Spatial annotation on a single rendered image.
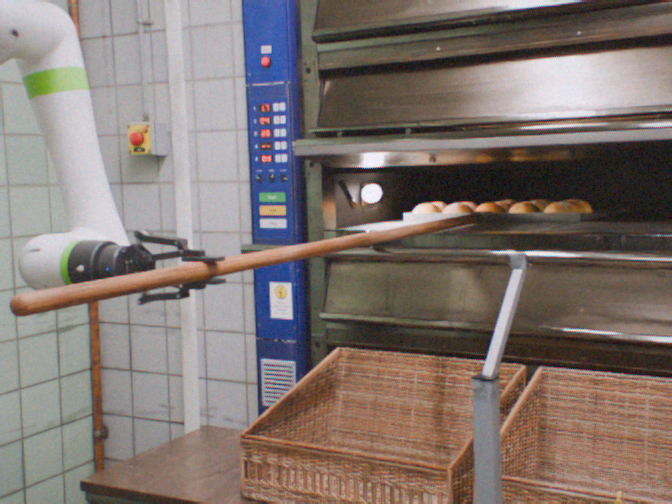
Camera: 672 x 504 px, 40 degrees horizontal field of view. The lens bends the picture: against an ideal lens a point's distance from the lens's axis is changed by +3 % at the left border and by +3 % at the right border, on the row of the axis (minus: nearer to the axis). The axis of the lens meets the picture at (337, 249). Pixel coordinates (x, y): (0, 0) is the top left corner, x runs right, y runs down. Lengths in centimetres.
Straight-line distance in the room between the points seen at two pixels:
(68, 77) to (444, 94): 100
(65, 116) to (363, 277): 105
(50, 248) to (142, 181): 128
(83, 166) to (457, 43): 105
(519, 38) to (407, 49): 30
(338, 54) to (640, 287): 100
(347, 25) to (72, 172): 99
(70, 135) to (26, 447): 143
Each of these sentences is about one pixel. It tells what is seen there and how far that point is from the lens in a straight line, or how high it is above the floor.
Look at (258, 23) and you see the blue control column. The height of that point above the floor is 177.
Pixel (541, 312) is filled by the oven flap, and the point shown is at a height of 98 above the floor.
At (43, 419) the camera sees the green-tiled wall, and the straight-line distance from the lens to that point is 308.
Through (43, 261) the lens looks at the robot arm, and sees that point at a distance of 173.
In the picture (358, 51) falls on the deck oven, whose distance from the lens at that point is 254.
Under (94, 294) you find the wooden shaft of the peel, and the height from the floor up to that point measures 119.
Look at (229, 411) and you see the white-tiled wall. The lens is 288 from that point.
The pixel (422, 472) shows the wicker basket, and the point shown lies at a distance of 200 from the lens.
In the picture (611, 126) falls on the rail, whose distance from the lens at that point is 213.
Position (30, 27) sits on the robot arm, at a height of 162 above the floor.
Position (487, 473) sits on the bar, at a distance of 183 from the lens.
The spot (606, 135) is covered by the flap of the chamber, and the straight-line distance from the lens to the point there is 213.
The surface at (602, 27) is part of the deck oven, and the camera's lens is 231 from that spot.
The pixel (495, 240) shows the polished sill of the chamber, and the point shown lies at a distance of 237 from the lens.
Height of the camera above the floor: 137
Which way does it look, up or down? 5 degrees down
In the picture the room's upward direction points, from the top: 2 degrees counter-clockwise
